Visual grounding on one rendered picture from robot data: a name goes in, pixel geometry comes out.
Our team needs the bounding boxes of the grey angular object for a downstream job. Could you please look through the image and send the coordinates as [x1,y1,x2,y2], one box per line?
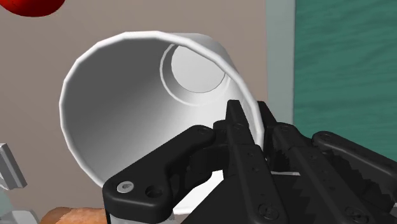
[0,143,40,224]

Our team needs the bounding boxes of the teal panel with grey frame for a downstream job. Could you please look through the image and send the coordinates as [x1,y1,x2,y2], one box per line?
[265,0,397,163]

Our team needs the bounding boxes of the orange brown rounded object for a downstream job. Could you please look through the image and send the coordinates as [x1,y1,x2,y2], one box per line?
[39,206,108,224]

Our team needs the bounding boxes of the red round object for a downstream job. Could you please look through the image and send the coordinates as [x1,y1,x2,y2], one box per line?
[0,0,66,18]

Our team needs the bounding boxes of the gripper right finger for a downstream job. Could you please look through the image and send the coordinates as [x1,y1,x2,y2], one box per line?
[256,101,397,224]

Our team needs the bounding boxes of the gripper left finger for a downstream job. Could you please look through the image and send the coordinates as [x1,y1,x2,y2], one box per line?
[102,99,290,224]

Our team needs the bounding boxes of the white cup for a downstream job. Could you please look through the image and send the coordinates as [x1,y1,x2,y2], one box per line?
[58,30,266,216]

